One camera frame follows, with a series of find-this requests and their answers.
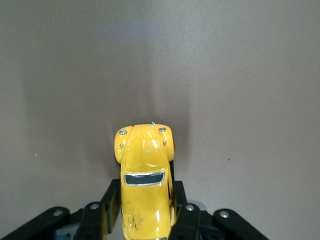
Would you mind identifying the yellow beetle toy car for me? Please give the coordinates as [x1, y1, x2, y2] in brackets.
[113, 121, 176, 240]

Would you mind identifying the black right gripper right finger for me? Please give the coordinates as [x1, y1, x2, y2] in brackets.
[167, 180, 270, 240]

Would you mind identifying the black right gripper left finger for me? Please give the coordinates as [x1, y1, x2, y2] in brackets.
[0, 178, 122, 240]

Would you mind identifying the brown table mat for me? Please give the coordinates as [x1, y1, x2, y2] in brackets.
[0, 0, 320, 240]

